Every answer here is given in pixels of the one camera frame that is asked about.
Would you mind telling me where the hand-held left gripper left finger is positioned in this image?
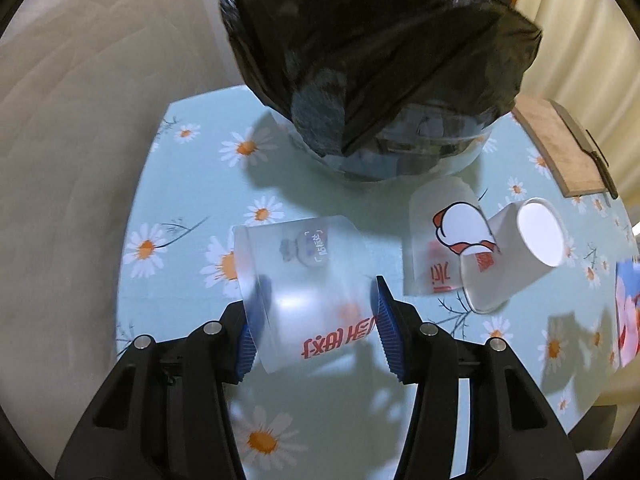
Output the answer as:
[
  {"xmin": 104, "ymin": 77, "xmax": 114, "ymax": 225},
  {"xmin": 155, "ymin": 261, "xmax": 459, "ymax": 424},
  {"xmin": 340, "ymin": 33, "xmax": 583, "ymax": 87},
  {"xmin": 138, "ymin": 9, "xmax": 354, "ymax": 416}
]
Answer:
[{"xmin": 54, "ymin": 275, "xmax": 273, "ymax": 480}]

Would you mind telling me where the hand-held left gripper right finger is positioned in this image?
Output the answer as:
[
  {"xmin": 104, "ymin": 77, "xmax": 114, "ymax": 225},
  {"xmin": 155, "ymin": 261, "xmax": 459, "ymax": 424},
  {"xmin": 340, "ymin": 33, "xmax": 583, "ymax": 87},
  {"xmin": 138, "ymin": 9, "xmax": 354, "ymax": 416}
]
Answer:
[{"xmin": 370, "ymin": 275, "xmax": 583, "ymax": 480}]

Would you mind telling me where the frosted plastic cup red print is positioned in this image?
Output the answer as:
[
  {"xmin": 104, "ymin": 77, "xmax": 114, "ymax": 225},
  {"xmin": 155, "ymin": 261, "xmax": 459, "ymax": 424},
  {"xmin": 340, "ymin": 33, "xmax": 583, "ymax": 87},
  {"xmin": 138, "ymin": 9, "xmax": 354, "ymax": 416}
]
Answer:
[{"xmin": 232, "ymin": 214, "xmax": 388, "ymax": 375}]

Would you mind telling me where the clear bin with black bag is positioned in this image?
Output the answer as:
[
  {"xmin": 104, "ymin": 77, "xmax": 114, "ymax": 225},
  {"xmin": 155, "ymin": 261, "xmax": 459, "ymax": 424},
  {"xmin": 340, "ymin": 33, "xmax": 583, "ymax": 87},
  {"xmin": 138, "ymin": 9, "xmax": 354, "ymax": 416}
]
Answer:
[{"xmin": 220, "ymin": 0, "xmax": 543, "ymax": 183}]

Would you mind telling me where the frosted plastic cup duck print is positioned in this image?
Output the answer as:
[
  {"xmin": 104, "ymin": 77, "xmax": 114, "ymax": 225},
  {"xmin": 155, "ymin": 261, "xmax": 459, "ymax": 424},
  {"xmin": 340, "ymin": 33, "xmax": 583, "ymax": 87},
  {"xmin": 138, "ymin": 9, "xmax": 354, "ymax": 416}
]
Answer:
[{"xmin": 402, "ymin": 176, "xmax": 501, "ymax": 297}]

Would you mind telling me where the blue daisy print tablecloth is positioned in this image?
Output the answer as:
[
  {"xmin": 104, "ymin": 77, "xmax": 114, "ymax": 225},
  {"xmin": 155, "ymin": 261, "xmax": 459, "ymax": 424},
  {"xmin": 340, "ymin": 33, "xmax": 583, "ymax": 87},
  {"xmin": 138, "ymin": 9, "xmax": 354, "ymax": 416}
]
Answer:
[{"xmin": 115, "ymin": 85, "xmax": 640, "ymax": 480}]

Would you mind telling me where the white paper cup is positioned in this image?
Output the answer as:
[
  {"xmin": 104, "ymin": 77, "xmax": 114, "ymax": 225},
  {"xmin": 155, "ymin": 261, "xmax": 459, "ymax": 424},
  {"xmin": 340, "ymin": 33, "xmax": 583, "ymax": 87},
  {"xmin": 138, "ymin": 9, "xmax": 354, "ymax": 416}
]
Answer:
[{"xmin": 460, "ymin": 197, "xmax": 566, "ymax": 315}]

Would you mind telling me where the pink printed packet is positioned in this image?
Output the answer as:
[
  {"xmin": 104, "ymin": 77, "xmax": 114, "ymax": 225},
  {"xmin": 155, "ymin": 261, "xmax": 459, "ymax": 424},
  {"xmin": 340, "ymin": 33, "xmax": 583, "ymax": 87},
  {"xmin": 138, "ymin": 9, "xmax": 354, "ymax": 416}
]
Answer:
[{"xmin": 614, "ymin": 260, "xmax": 640, "ymax": 368}]

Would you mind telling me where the beige sofa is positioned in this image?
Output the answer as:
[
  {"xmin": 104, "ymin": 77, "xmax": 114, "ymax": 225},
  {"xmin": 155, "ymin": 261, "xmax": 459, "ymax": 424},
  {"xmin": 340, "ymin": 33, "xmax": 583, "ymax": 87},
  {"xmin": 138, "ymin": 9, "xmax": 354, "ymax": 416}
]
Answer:
[{"xmin": 0, "ymin": 0, "xmax": 251, "ymax": 480}]

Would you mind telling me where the wooden cutting board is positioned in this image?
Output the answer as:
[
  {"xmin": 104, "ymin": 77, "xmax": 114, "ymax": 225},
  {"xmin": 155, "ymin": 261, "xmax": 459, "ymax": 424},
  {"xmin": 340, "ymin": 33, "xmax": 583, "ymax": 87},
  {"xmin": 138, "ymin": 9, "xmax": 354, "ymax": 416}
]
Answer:
[{"xmin": 512, "ymin": 96, "xmax": 618, "ymax": 198}]

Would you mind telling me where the cream curtain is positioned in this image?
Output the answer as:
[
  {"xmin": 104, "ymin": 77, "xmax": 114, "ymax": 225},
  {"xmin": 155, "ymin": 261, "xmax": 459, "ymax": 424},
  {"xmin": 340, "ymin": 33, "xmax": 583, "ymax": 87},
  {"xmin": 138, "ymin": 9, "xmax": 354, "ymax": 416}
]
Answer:
[{"xmin": 520, "ymin": 0, "xmax": 640, "ymax": 241}]

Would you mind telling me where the cleaver with black handle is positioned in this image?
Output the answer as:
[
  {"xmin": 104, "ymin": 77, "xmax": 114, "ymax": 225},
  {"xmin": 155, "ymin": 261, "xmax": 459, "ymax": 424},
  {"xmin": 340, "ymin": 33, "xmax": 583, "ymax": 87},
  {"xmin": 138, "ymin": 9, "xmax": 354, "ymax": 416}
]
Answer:
[{"xmin": 550, "ymin": 100, "xmax": 619, "ymax": 200}]

